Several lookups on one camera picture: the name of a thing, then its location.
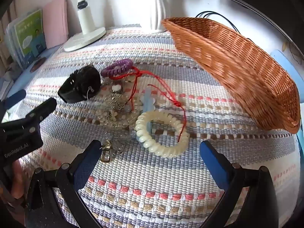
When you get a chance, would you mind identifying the small gold clasp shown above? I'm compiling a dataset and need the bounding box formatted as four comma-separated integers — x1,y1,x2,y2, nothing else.
101,141,114,163

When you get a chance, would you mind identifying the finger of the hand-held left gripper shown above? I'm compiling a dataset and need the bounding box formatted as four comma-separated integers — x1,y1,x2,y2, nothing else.
0,89,26,122
2,97,57,136

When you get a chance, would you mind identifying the brown wicker basket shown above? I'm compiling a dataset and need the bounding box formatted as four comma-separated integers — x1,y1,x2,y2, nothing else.
161,17,301,134

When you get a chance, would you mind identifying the clear plastic case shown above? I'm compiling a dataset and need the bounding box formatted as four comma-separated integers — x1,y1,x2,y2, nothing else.
6,17,24,70

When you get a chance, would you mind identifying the black wrist watch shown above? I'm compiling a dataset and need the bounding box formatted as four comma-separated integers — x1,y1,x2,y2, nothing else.
58,65,101,104

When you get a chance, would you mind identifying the white ribbed vase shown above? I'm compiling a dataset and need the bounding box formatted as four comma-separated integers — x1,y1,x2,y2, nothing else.
141,0,174,34

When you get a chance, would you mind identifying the purple spiral hair tie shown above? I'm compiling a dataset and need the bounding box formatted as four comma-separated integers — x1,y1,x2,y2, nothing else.
100,59,133,79

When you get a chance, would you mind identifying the red cord bracelet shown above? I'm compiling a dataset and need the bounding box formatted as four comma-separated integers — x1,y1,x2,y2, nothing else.
109,66,187,140

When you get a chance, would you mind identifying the white desk lamp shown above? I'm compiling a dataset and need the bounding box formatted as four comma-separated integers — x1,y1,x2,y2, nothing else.
64,0,106,52

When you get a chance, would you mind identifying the clear crystal bead bracelet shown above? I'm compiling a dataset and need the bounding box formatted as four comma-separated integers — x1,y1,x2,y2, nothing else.
95,93,143,130

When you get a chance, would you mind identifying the silver chain with charms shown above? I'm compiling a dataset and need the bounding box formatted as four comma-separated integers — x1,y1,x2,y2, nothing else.
104,133,133,158

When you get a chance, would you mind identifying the cream spiral hair tie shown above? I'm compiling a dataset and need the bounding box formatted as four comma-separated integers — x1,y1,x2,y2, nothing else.
135,110,190,158

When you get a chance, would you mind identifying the light blue translucent hair clip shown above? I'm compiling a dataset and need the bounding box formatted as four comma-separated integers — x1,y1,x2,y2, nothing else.
136,88,157,143

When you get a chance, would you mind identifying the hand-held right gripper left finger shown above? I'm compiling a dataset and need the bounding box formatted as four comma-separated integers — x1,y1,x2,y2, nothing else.
24,140,103,228

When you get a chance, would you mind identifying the person's left hand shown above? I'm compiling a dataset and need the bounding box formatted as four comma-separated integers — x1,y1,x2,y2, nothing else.
11,161,25,196

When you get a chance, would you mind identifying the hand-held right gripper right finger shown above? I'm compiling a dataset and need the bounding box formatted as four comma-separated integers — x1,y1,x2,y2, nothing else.
199,140,279,228

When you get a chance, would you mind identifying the black cable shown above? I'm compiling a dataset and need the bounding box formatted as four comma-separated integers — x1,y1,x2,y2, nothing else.
199,11,238,29
196,11,240,32

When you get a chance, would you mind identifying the pink folder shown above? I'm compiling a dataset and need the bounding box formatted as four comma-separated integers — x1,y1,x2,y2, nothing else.
43,0,69,49

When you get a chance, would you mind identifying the brown round coaster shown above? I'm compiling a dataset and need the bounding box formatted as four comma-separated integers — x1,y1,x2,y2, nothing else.
30,57,47,72

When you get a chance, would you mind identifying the striped woven table mat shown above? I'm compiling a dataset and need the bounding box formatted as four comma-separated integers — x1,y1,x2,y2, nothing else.
5,24,302,228

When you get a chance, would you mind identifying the green and blue booklet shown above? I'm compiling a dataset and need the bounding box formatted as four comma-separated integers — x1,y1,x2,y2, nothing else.
14,9,47,61

